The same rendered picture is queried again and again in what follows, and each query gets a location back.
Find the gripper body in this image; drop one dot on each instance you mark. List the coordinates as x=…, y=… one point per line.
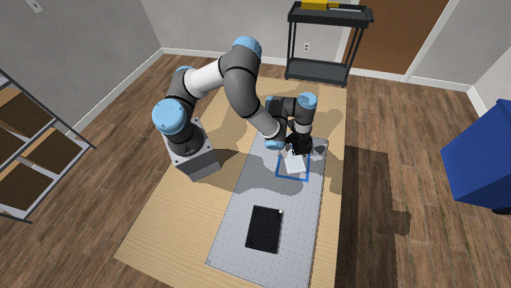
x=296, y=138

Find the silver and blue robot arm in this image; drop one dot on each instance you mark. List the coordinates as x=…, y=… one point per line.
x=240, y=68

